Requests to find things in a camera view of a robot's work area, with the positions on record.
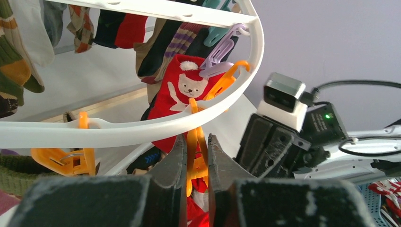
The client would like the black hanging sock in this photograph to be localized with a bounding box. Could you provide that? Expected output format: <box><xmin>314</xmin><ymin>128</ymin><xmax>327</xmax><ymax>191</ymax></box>
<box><xmin>133</xmin><ymin>16</ymin><xmax>240</xmax><ymax>85</ymax></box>

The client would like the olive and orange sock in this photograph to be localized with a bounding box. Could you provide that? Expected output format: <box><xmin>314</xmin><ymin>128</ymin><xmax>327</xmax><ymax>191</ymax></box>
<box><xmin>0</xmin><ymin>155</ymin><xmax>49</xmax><ymax>197</ymax></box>

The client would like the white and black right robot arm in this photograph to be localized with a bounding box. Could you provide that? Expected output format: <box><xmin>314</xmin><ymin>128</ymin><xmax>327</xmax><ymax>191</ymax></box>
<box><xmin>235</xmin><ymin>102</ymin><xmax>401</xmax><ymax>183</ymax></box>

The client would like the brown striped hanging sock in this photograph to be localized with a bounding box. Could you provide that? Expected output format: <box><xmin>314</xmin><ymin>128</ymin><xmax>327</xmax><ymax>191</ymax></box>
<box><xmin>0</xmin><ymin>0</ymin><xmax>44</xmax><ymax>106</ymax></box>

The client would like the argyle brown hanging sock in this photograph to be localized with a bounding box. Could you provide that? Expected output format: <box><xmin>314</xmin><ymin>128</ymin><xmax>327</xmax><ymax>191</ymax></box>
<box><xmin>0</xmin><ymin>92</ymin><xmax>18</xmax><ymax>118</ymax></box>

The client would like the red santa hanging sock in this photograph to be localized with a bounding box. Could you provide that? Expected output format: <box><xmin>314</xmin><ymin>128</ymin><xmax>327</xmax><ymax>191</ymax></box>
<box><xmin>147</xmin><ymin>53</ymin><xmax>233</xmax><ymax>154</ymax></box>

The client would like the purple striped tan hanging sock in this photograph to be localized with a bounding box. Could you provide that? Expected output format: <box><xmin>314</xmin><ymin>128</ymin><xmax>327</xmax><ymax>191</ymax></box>
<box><xmin>137</xmin><ymin>20</ymin><xmax>208</xmax><ymax>84</ymax></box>

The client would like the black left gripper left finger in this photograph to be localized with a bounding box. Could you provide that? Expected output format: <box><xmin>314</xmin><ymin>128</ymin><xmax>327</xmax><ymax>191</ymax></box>
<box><xmin>146</xmin><ymin>135</ymin><xmax>187</xmax><ymax>227</ymax></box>

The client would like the orange clothespin clip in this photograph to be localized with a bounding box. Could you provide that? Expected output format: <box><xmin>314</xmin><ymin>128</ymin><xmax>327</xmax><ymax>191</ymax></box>
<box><xmin>30</xmin><ymin>111</ymin><xmax>96</xmax><ymax>177</ymax></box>
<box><xmin>203</xmin><ymin>60</ymin><xmax>250</xmax><ymax>101</ymax></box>
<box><xmin>186</xmin><ymin>97</ymin><xmax>210</xmax><ymax>198</ymax></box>

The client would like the blue plastic crate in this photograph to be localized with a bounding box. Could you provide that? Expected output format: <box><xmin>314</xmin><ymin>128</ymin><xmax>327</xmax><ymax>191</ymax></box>
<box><xmin>357</xmin><ymin>183</ymin><xmax>401</xmax><ymax>227</ymax></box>

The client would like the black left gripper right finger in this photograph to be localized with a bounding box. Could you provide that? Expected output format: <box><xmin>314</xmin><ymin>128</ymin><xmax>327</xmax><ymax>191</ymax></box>
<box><xmin>208</xmin><ymin>134</ymin><xmax>254</xmax><ymax>227</ymax></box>

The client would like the grey hanging sock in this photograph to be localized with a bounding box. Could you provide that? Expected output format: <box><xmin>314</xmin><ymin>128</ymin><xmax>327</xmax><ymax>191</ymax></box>
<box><xmin>43</xmin><ymin>0</ymin><xmax>68</xmax><ymax>47</ymax></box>

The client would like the white round clip hanger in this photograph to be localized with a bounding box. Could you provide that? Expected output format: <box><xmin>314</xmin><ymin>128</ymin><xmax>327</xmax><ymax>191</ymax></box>
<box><xmin>0</xmin><ymin>0</ymin><xmax>265</xmax><ymax>150</ymax></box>

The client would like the black sock in basket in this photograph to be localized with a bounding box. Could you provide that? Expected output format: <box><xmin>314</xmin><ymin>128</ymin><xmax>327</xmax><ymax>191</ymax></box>
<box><xmin>126</xmin><ymin>147</ymin><xmax>165</xmax><ymax>175</ymax></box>

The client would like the red white striped sock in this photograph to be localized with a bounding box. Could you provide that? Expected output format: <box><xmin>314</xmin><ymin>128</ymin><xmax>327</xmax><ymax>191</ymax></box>
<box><xmin>187</xmin><ymin>178</ymin><xmax>209</xmax><ymax>227</ymax></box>

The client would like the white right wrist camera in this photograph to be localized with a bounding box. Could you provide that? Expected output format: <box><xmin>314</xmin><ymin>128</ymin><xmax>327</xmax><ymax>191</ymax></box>
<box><xmin>257</xmin><ymin>72</ymin><xmax>308</xmax><ymax>132</ymax></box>

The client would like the teal clothespin clip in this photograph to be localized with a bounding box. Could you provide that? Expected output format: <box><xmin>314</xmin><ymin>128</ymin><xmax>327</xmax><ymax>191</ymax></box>
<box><xmin>203</xmin><ymin>0</ymin><xmax>231</xmax><ymax>47</ymax></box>

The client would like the purple clothespin clip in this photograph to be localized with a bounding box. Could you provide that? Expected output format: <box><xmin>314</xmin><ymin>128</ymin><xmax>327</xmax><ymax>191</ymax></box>
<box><xmin>199</xmin><ymin>23</ymin><xmax>250</xmax><ymax>78</ymax></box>

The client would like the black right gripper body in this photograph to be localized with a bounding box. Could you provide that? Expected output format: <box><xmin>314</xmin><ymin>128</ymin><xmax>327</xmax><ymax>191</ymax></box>
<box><xmin>235</xmin><ymin>113</ymin><xmax>311</xmax><ymax>178</ymax></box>

